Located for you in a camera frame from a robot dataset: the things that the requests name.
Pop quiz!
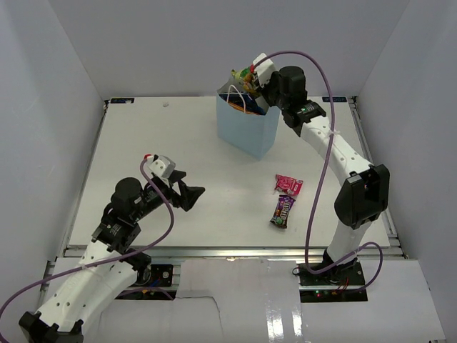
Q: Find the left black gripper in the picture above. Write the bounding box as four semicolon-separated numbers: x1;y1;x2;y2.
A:
132;169;205;221

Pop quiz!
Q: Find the green snack bag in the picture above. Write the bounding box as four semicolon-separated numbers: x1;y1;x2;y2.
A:
231;67;260;97

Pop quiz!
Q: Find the orange potato chip bag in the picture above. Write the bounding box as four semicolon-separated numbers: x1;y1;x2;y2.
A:
228;102;266;116

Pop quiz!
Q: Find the brown M&M's packet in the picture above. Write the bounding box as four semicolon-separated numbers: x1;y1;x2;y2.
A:
270;194;296;229

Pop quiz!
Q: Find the blue snack bag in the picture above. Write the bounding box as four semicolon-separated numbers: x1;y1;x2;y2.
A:
219;92;257;106

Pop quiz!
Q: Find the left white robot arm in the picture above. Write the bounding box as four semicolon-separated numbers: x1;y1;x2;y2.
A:
19;171;205;342

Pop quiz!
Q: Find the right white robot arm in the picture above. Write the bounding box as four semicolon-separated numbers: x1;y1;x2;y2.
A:
251;63;390;285

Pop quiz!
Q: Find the light blue paper bag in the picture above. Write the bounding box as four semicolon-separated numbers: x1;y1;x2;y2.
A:
216;77;280;160

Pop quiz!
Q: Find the right blue table label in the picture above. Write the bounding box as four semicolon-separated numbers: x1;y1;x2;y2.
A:
322;96;348;103

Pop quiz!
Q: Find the blue table label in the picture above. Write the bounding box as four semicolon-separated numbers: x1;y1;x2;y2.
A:
109;97;135;104
322;96;348;103

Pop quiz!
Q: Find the pink candy packet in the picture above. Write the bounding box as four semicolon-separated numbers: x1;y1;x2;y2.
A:
274;174;303;197

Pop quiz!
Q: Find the left blue table label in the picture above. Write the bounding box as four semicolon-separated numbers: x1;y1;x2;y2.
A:
109;97;135;104

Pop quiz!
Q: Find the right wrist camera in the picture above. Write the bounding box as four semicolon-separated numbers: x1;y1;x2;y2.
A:
251;53;276;88

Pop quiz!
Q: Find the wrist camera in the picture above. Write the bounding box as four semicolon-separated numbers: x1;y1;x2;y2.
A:
251;53;276;88
145;154;176;179

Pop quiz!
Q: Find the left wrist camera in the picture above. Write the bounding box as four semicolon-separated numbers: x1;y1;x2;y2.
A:
145;154;176;179

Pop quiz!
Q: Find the aluminium front rail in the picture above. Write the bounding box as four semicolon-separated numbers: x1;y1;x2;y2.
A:
64;247;404;259

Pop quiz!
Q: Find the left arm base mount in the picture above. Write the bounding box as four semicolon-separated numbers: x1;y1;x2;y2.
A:
131;264;174;287

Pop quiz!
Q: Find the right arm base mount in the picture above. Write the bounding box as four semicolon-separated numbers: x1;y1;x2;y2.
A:
292;262;365;287

